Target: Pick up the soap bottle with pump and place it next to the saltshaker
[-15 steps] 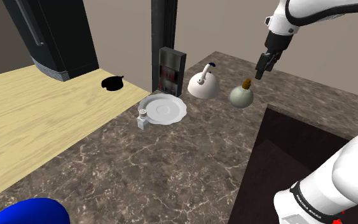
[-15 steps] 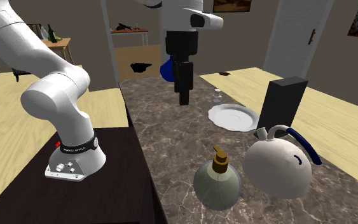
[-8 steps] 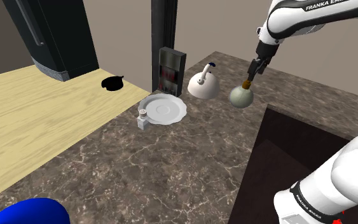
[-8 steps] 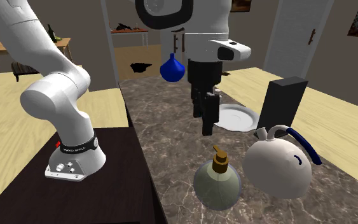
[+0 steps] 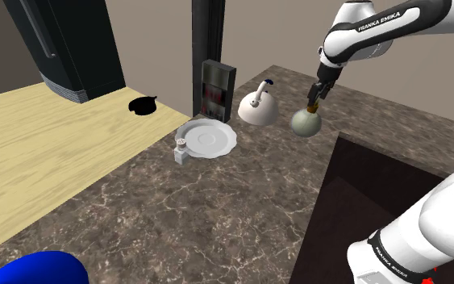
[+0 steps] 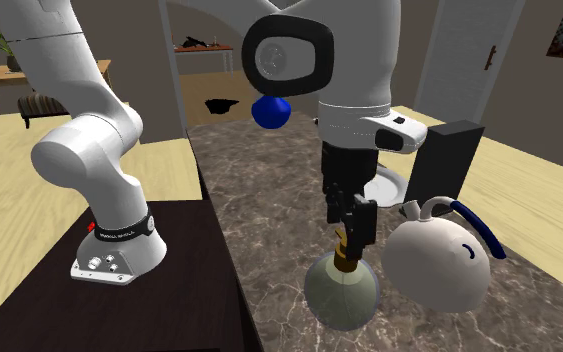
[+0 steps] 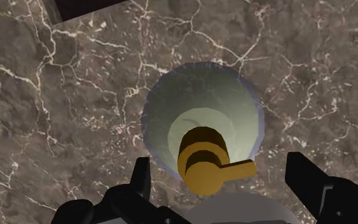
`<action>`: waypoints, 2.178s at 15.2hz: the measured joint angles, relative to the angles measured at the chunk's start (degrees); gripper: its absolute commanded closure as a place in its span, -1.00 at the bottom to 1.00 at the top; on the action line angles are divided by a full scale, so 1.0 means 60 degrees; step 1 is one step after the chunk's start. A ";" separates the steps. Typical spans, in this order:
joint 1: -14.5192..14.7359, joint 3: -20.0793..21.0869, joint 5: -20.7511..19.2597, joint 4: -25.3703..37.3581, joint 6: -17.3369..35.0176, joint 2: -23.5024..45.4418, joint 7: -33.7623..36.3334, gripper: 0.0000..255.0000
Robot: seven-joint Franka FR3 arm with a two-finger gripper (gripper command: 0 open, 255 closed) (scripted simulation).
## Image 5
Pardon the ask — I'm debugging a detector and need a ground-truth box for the round grey-green vase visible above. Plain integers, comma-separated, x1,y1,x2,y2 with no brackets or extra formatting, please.
289,103,323,139

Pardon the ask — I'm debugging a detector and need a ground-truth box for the black spice rack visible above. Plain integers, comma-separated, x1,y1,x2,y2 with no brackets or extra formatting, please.
200,59,237,124

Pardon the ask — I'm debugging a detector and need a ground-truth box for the dark brown sink basin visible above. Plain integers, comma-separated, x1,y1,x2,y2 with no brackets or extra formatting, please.
288,132,454,284

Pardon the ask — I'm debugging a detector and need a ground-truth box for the black upright pillar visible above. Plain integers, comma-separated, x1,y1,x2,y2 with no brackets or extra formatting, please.
191,0,227,118

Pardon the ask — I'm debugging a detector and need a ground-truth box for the white scalloped plate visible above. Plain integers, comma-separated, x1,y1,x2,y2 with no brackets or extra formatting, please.
174,119,238,160

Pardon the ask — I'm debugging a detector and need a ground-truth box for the small white salt shaker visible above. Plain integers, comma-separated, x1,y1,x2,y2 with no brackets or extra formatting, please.
173,137,190,165

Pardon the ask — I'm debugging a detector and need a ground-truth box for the black pan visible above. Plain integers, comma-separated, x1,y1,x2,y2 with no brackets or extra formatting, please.
127,95,159,117

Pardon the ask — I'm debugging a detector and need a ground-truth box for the black refrigerator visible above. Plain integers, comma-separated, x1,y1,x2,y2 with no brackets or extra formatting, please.
2,0,127,104

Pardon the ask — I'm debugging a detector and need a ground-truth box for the blue rounded object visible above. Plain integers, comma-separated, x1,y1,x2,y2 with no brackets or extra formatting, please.
0,250,90,284

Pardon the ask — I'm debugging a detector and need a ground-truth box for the white kettle with blue handle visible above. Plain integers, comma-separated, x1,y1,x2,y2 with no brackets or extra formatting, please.
236,79,280,127

